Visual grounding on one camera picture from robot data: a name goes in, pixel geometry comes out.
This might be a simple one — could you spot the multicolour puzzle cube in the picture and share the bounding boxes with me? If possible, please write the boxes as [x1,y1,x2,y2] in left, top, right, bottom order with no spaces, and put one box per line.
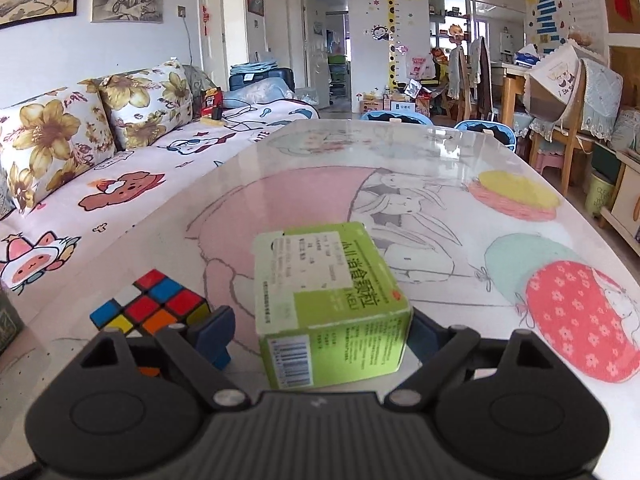
[89,269,210,378]

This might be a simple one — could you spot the wooden dining table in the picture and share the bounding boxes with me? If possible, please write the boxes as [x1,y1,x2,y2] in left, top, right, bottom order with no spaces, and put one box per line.
[500,62,532,129]

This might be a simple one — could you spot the sofa with cartoon cover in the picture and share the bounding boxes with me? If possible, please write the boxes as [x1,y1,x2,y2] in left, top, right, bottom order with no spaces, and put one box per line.
[0,60,321,356]

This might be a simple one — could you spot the pink stool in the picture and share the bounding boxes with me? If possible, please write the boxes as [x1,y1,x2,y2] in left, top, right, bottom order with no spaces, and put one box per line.
[530,152,566,176]

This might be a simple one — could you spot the blue stool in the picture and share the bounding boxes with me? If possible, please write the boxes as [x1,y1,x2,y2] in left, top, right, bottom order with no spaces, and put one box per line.
[361,111,434,129]
[454,120,519,154]

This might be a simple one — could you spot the green storage drawers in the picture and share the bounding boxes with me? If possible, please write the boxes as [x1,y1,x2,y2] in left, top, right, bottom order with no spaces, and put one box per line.
[327,52,350,101]

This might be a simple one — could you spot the pale green trash bin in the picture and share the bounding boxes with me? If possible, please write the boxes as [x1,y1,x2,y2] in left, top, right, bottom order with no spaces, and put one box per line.
[584,172,616,219]

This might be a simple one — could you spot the blue ladder wall chart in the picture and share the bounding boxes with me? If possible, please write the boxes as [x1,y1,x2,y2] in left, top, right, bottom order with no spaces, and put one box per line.
[522,0,609,57]

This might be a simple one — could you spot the chair draped with clothes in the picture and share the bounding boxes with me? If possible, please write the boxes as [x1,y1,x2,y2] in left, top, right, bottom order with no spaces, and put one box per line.
[446,35,494,121]

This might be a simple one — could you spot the dark patterned box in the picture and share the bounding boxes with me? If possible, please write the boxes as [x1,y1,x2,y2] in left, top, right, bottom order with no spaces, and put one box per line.
[0,285,26,356]

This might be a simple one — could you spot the white red-print plastic bag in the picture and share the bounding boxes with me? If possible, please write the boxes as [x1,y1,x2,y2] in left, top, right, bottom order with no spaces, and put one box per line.
[409,55,436,80]

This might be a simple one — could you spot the dark suitcase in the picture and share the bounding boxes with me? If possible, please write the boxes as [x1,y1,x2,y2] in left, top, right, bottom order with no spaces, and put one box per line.
[229,66,295,92]

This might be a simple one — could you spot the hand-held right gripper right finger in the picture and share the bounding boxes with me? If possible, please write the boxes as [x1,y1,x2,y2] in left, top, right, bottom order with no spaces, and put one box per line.
[384,309,557,414]

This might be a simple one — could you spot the wooden chair teal cover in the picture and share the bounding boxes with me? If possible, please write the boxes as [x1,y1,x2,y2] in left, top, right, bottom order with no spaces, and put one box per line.
[530,57,626,196]

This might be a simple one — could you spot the giraffe height chart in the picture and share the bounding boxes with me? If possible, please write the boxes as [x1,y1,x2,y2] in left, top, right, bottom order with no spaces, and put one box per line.
[381,0,406,92]

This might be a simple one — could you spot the floral cushion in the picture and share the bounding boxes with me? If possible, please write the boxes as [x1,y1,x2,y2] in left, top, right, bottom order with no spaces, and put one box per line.
[0,80,117,212]
[97,60,194,151]

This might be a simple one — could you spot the red box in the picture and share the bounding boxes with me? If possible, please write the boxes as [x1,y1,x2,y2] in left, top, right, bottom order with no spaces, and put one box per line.
[201,87,225,117]

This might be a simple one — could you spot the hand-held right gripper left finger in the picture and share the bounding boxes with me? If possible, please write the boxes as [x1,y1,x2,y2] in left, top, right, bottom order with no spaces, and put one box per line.
[74,304,252,414]

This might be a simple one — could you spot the cream television cabinet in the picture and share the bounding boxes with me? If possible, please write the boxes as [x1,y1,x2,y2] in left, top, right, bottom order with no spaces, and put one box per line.
[600,150,640,257]

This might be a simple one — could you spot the green box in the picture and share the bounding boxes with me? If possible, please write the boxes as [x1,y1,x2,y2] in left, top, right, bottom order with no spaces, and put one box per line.
[251,221,414,391]

